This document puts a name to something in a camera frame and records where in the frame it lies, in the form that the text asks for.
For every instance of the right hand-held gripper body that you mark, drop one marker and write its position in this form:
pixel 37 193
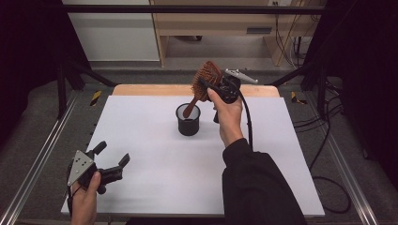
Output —
pixel 230 89

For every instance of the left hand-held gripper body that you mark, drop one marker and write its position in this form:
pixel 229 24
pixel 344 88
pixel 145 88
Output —
pixel 80 167

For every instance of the brown wooden hairbrush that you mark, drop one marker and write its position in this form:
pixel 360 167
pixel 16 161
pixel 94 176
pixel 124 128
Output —
pixel 208 73

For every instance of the black mesh cup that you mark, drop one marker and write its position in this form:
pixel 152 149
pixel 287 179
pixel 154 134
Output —
pixel 188 128

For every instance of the person's right hand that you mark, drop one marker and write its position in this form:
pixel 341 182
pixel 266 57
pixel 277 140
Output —
pixel 230 122

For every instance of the person's left hand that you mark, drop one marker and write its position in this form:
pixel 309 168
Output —
pixel 84 203

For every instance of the white table board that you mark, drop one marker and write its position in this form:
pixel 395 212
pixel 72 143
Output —
pixel 156 162

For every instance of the yellow black striped tape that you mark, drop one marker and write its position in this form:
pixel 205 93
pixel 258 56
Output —
pixel 95 98
pixel 295 98

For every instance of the wooden table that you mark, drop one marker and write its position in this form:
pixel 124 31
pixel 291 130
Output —
pixel 156 90

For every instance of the light wooden desk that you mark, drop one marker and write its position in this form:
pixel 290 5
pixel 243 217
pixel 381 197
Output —
pixel 216 23

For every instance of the grey desk label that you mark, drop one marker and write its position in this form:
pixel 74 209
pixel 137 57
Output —
pixel 259 30

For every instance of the white cabinet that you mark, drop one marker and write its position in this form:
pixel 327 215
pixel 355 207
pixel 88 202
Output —
pixel 115 37

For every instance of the dark curtain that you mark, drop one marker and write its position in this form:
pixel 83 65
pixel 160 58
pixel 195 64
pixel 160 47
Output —
pixel 369 78
pixel 28 62

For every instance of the silver metal rail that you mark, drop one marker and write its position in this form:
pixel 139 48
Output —
pixel 347 172
pixel 37 162

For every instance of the black frame strut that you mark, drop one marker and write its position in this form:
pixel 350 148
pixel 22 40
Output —
pixel 320 90
pixel 62 93

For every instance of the black horizontal frame bar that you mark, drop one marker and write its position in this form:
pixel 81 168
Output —
pixel 187 9

